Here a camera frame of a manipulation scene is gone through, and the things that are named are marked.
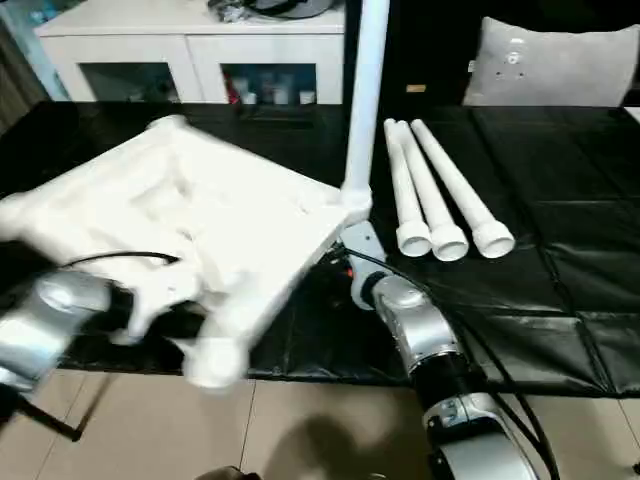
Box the black cabinet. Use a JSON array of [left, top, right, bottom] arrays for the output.
[[388, 0, 486, 106]]

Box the white cabinet with glass doors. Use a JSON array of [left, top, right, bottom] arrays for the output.
[[35, 0, 346, 106]]

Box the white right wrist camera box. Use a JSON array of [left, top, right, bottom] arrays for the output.
[[335, 222, 389, 273]]

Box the white plastic table top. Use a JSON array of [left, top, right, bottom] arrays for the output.
[[0, 115, 373, 389]]

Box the grey curtain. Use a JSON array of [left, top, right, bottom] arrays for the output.
[[0, 20, 43, 136]]

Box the black metal bench leg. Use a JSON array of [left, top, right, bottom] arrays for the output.
[[0, 385, 83, 443]]

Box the grey cushion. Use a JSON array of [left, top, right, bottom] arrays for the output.
[[462, 17, 640, 108]]

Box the black work mat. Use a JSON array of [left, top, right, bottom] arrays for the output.
[[0, 100, 640, 399]]

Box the dark gear on cabinet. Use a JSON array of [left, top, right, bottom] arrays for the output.
[[208, 0, 343, 23]]

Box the white plastic table leg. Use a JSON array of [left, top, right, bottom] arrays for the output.
[[342, 0, 391, 216], [410, 118, 516, 259], [383, 120, 433, 258], [395, 120, 469, 263]]

